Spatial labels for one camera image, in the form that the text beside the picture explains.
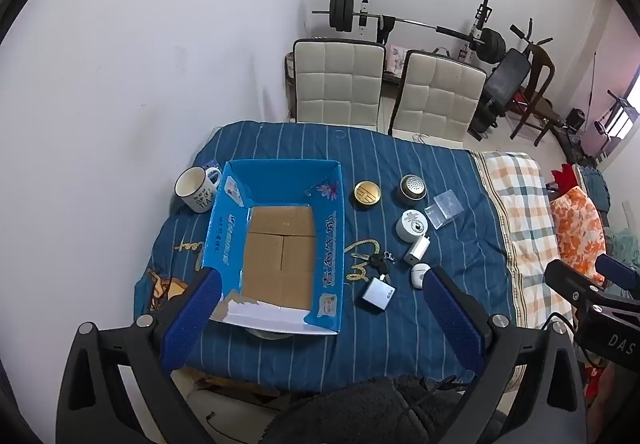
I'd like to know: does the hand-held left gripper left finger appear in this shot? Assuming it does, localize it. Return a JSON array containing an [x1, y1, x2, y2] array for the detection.
[[56, 268, 223, 444]]

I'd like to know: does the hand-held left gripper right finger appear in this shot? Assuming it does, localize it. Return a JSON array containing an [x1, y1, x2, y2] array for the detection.
[[422, 265, 587, 444]]

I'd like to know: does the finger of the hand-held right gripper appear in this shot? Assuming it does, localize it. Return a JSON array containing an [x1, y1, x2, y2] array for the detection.
[[595, 254, 640, 299], [544, 260, 608, 307]]

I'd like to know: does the white earbuds case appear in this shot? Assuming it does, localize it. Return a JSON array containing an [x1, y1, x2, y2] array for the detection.
[[410, 264, 435, 291]]

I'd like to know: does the white charger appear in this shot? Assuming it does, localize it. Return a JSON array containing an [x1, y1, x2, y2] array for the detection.
[[404, 236, 432, 267]]

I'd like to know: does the silver power adapter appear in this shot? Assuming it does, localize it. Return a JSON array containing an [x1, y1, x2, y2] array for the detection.
[[361, 275, 396, 311]]

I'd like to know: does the blue cardboard box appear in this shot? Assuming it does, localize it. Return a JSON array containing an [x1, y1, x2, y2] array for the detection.
[[207, 160, 347, 337]]

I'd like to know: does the black car key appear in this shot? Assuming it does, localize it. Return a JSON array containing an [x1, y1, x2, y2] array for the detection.
[[350, 249, 396, 282]]

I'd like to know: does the white round jar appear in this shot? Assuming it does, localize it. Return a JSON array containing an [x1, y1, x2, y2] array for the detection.
[[395, 209, 430, 243]]

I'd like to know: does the clear plastic box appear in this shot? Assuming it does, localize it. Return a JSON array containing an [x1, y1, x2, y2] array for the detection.
[[424, 190, 462, 229]]

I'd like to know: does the round perforated metal lid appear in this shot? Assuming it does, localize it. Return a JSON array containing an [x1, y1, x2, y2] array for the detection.
[[398, 174, 428, 202]]

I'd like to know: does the round gold tin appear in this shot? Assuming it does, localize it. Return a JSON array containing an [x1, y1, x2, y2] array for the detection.
[[354, 181, 382, 209]]

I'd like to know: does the orange floral pillow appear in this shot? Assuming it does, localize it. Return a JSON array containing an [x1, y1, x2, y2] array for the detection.
[[550, 186, 608, 287]]

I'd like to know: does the orange plaid blanket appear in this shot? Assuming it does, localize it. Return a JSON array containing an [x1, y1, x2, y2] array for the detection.
[[470, 151, 576, 335]]

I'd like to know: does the teal cloth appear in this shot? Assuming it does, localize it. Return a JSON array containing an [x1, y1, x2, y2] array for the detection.
[[582, 169, 612, 225]]

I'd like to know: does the red cloth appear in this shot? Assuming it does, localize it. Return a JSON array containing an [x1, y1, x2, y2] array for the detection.
[[547, 164, 581, 197]]

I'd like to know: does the white printed mug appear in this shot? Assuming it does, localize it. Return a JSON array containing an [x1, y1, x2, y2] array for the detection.
[[174, 166, 222, 213]]

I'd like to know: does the dark fleece cloth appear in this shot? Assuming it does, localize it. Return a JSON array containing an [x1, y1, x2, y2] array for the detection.
[[260, 374, 501, 444]]

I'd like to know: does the blue striped blanket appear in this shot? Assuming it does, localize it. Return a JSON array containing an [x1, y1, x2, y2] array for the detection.
[[134, 121, 523, 392]]

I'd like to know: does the brown wooden chair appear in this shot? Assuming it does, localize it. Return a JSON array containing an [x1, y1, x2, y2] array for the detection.
[[510, 41, 557, 147]]

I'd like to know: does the black weight bench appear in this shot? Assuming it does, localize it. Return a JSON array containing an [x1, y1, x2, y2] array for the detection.
[[472, 48, 532, 132]]

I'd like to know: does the white padded chair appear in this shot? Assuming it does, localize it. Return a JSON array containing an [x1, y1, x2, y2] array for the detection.
[[292, 38, 387, 127], [390, 50, 487, 142]]

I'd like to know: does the pink patterned box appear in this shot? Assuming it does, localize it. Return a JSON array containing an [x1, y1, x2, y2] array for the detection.
[[387, 44, 413, 74]]

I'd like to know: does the black barbell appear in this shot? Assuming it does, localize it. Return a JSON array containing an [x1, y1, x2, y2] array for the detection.
[[312, 0, 507, 64]]

